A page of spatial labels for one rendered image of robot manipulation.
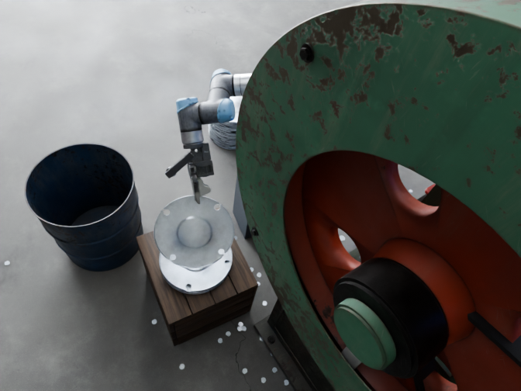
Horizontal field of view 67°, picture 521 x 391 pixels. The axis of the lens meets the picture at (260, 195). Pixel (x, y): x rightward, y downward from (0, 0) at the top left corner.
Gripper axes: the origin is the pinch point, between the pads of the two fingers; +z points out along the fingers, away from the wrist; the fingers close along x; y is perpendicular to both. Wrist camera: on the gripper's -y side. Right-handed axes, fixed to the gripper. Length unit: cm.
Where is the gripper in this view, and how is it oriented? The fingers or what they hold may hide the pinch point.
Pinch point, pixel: (196, 200)
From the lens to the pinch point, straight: 142.2
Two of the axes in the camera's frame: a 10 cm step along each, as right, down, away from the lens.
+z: 1.2, 9.7, 2.3
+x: -2.8, -1.9, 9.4
